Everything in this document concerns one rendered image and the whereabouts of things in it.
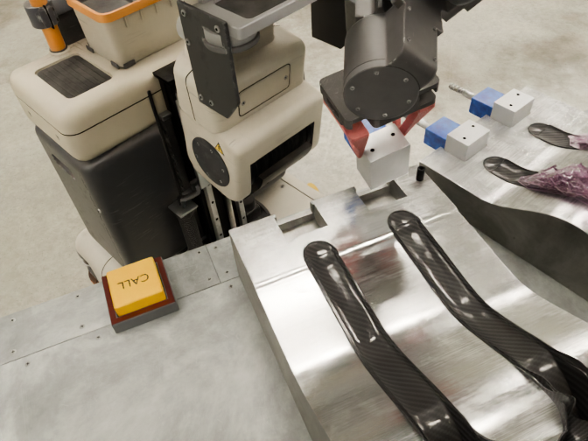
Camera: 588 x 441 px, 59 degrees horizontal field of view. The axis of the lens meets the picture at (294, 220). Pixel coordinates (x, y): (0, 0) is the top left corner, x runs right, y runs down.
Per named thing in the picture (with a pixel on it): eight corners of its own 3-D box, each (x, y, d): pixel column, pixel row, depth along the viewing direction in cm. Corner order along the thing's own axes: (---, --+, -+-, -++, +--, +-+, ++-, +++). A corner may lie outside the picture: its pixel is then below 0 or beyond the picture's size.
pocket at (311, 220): (275, 234, 66) (272, 214, 63) (312, 220, 67) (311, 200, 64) (288, 260, 63) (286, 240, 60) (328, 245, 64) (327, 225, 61)
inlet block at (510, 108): (437, 105, 86) (442, 76, 82) (456, 93, 88) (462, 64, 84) (506, 141, 79) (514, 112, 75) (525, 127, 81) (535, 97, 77)
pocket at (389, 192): (351, 206, 68) (351, 186, 65) (386, 193, 69) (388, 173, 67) (367, 230, 65) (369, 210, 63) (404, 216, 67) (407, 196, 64)
